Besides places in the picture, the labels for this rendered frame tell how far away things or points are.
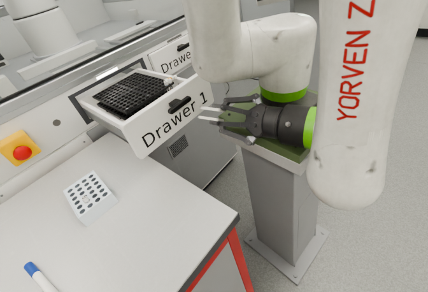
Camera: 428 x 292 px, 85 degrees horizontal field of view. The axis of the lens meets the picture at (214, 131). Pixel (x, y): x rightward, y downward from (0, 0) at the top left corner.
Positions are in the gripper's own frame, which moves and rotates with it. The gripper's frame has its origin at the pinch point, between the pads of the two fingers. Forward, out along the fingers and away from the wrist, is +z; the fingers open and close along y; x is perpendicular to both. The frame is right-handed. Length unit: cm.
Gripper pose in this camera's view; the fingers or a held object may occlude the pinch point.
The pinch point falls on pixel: (211, 113)
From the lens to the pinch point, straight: 64.8
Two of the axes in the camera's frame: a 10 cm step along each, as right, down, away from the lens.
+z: -8.2, -1.5, 5.5
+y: 1.5, -9.9, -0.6
